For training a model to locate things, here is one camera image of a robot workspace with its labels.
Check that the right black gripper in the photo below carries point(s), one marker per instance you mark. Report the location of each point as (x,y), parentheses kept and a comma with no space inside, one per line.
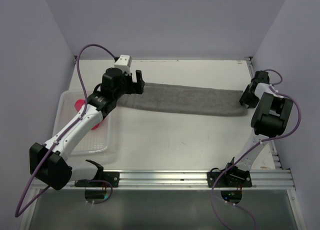
(244,99)

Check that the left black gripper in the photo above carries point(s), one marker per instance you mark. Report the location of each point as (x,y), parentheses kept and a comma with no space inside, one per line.
(134,87)

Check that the grey towel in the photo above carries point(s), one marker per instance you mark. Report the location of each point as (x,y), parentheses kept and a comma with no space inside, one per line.
(179,99)

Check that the clear plastic basket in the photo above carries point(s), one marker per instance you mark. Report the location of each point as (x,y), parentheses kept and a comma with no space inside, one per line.
(96,140)

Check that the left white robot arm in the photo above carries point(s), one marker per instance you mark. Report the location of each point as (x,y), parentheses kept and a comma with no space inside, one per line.
(48,161)

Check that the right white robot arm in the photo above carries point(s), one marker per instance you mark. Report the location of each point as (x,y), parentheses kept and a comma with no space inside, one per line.
(269,120)

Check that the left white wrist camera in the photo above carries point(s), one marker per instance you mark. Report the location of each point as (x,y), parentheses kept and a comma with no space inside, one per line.
(124,63)

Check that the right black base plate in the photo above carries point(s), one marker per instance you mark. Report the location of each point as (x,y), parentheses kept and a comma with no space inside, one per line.
(234,178)

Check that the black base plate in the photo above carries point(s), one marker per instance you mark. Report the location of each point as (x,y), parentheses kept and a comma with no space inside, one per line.
(234,178)
(112,177)

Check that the aluminium mounting rail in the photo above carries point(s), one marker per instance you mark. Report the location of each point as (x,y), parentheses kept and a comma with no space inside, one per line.
(197,179)

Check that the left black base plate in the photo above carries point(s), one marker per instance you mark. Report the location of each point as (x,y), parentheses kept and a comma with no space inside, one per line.
(112,177)

